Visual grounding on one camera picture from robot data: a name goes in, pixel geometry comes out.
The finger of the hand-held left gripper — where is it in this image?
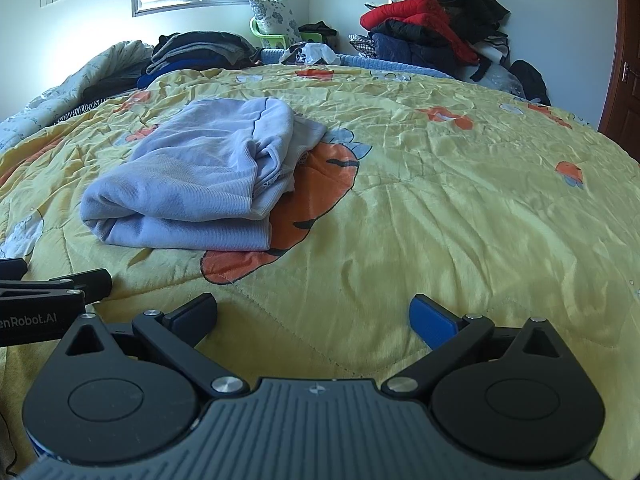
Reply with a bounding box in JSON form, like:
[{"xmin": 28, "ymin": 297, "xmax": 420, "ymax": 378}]
[
  {"xmin": 0, "ymin": 258, "xmax": 28, "ymax": 286},
  {"xmin": 49, "ymin": 268, "xmax": 113, "ymax": 303}
]

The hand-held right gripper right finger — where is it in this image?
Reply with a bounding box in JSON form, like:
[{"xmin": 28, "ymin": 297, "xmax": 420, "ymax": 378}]
[{"xmin": 380, "ymin": 294, "xmax": 563, "ymax": 397}]

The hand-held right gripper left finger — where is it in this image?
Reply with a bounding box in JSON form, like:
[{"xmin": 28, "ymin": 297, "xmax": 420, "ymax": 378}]
[{"xmin": 65, "ymin": 292, "xmax": 250, "ymax": 401}]

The lavender long-sleeved shirt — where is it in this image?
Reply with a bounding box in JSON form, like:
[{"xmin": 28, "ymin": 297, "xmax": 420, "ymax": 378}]
[{"xmin": 80, "ymin": 97, "xmax": 328, "ymax": 252}]

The pile of white grey clothes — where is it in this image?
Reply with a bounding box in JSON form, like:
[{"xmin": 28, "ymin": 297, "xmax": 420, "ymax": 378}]
[{"xmin": 470, "ymin": 35, "xmax": 526, "ymax": 96}]

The pile of dark folded clothes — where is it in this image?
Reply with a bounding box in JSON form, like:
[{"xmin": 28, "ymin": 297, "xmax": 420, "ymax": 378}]
[{"xmin": 137, "ymin": 31, "xmax": 261, "ymax": 88}]

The yellow printed quilt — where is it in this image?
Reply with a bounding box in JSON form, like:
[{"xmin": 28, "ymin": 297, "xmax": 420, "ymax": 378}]
[{"xmin": 0, "ymin": 65, "xmax": 640, "ymax": 411}]

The zebra striped cloth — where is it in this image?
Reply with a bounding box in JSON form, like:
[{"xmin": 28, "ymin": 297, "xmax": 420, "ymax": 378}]
[{"xmin": 55, "ymin": 97, "xmax": 106, "ymax": 123}]

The white printed quilt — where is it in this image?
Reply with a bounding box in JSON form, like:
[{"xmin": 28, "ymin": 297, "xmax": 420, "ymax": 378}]
[{"xmin": 0, "ymin": 40, "xmax": 156, "ymax": 151}]

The black bag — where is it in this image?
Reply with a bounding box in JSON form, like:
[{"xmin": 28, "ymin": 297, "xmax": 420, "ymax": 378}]
[{"xmin": 510, "ymin": 60, "xmax": 551, "ymax": 106}]

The light blue knitted blanket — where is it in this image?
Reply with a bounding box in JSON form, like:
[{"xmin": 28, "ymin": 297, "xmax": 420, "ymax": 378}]
[{"xmin": 260, "ymin": 47, "xmax": 451, "ymax": 78}]

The navy jacket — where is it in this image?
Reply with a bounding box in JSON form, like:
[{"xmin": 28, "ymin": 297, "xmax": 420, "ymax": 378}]
[{"xmin": 370, "ymin": 32, "xmax": 473, "ymax": 66}]

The checked cloth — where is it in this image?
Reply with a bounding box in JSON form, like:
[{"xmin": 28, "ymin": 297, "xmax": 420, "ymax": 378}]
[{"xmin": 348, "ymin": 34, "xmax": 376, "ymax": 58}]

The green plastic chair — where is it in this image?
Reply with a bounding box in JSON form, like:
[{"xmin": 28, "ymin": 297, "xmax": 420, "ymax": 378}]
[{"xmin": 250, "ymin": 17, "xmax": 323, "ymax": 48}]

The white crumpled cloth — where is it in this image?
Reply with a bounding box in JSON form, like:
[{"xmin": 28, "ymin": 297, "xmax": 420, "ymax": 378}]
[{"xmin": 280, "ymin": 42, "xmax": 341, "ymax": 66}]

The wooden door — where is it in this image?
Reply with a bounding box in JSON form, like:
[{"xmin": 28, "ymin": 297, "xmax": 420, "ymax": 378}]
[{"xmin": 597, "ymin": 0, "xmax": 640, "ymax": 161}]

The red jacket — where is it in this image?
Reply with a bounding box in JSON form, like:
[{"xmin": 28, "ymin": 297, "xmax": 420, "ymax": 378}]
[{"xmin": 361, "ymin": 0, "xmax": 480, "ymax": 63}]

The floral pillow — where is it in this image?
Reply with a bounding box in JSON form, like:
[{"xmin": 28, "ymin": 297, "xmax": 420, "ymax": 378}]
[{"xmin": 249, "ymin": 0, "xmax": 303, "ymax": 46}]

